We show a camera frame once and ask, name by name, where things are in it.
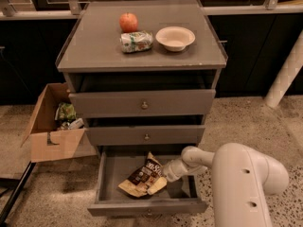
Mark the red apple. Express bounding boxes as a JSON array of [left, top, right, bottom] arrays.
[[119, 12, 138, 33]]

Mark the black metal frame leg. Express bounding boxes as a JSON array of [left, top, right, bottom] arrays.
[[0, 162, 36, 227]]

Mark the white packet in box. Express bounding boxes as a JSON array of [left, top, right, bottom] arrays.
[[60, 118, 84, 130]]

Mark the grey drawer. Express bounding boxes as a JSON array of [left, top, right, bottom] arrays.
[[88, 145, 207, 217], [69, 89, 215, 118], [86, 125, 205, 146]]

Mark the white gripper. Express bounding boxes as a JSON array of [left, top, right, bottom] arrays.
[[147, 158, 207, 195]]

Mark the brown chip bag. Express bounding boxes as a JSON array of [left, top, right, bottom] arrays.
[[118, 152, 164, 198]]

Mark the grey middle drawer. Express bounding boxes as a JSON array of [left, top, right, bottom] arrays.
[[86, 125, 205, 146]]

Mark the grey bottom drawer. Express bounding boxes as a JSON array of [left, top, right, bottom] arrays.
[[88, 145, 207, 217]]

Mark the green snack bag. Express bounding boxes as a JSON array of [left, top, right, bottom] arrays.
[[55, 102, 76, 122]]

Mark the open cardboard box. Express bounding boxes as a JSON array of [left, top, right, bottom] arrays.
[[21, 83, 96, 163]]

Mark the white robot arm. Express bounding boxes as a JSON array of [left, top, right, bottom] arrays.
[[160, 143, 289, 227]]

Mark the white pillar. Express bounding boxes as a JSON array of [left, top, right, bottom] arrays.
[[264, 31, 303, 108]]

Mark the grey metal railing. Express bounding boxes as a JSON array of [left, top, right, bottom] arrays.
[[0, 0, 303, 21]]

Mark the grey top drawer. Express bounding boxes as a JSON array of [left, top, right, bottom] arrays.
[[69, 89, 215, 118]]

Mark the crushed green white can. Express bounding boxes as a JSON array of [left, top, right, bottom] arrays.
[[120, 31, 153, 53]]

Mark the white paper bowl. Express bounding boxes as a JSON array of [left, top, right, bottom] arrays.
[[155, 26, 195, 52]]

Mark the grey drawer cabinet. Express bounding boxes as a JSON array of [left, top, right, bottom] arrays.
[[55, 0, 229, 153]]

